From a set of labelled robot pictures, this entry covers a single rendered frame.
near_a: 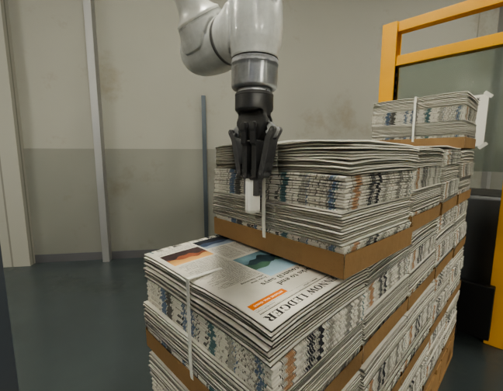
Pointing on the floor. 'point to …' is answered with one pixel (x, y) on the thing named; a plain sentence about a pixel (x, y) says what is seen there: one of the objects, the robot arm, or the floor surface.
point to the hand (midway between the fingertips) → (252, 195)
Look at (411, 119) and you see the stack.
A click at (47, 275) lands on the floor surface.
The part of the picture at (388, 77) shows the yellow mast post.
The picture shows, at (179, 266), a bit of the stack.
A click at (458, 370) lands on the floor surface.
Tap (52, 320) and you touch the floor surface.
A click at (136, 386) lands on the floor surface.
